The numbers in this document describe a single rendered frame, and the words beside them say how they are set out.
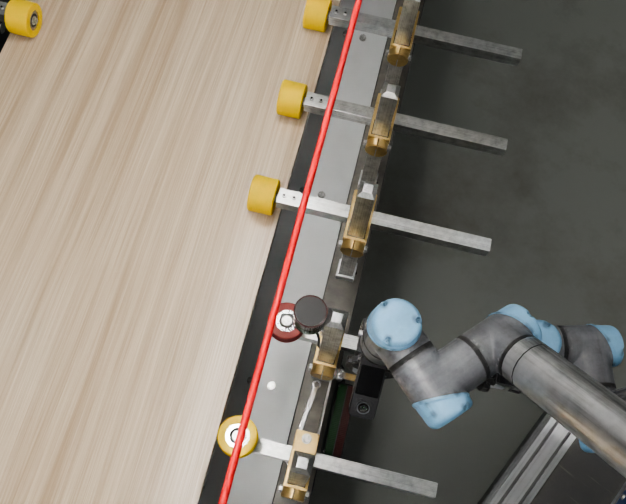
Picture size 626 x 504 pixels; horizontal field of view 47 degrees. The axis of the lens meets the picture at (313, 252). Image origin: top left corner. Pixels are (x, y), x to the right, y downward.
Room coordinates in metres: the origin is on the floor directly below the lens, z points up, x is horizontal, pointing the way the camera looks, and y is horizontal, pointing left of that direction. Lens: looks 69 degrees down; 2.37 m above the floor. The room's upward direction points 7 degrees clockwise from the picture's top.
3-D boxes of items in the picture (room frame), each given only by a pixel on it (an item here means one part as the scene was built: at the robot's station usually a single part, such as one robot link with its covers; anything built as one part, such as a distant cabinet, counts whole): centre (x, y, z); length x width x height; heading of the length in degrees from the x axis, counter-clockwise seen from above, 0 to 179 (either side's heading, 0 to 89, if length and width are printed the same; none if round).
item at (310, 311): (0.36, -0.01, 1.04); 0.06 x 0.06 x 0.22; 83
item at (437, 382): (0.23, -0.21, 1.32); 0.11 x 0.11 x 0.08; 40
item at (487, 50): (1.14, -0.18, 0.95); 0.50 x 0.04 x 0.04; 83
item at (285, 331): (0.41, 0.04, 0.85); 0.08 x 0.08 x 0.11
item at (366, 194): (0.60, -0.09, 0.93); 0.04 x 0.04 x 0.48; 83
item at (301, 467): (0.11, -0.03, 0.90); 0.04 x 0.04 x 0.48; 83
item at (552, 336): (0.35, -0.41, 1.13); 0.09 x 0.08 x 0.11; 99
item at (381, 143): (0.87, -0.12, 0.94); 0.14 x 0.06 x 0.05; 173
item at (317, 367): (0.38, -0.06, 0.84); 0.14 x 0.06 x 0.05; 173
